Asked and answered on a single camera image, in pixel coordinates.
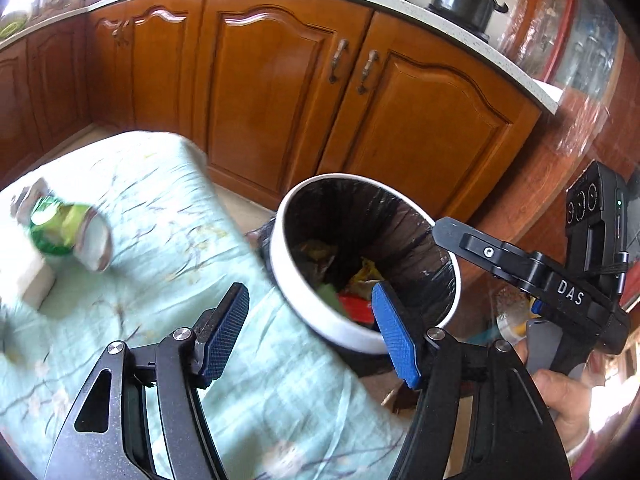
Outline wooden lower cabinets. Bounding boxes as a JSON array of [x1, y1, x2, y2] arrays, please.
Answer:
[[0, 0, 543, 226]]

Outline red wooden door frame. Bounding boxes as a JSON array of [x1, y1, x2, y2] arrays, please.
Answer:
[[500, 0, 640, 161]]

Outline white box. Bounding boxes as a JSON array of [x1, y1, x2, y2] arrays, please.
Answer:
[[10, 247, 56, 311]]

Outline white trash bin black liner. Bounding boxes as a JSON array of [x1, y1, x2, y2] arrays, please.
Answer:
[[267, 172, 462, 356]]

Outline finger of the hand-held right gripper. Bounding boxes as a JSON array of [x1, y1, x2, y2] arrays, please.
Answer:
[[432, 217, 551, 293]]

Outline red snack wrapper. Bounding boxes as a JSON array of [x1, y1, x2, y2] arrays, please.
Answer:
[[337, 294, 378, 328]]

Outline green floral tablecloth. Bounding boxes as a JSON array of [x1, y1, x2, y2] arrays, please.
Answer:
[[0, 130, 416, 480]]

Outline green strainer basket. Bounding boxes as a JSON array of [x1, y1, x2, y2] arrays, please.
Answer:
[[0, 10, 31, 38]]

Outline yellow snack wrapper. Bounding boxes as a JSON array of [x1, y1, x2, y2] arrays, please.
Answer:
[[350, 257, 383, 286]]

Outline small green snack wrapper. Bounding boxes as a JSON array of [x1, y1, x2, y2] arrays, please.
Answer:
[[317, 282, 343, 311]]

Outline small silver packet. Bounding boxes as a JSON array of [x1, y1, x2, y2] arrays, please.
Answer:
[[10, 177, 47, 226]]

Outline person's right hand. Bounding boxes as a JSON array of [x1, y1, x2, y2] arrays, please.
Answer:
[[515, 340, 608, 461]]

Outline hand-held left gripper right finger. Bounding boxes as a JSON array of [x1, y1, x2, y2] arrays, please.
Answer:
[[371, 281, 573, 480]]

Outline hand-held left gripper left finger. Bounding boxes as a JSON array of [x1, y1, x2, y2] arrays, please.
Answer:
[[42, 282, 250, 480]]

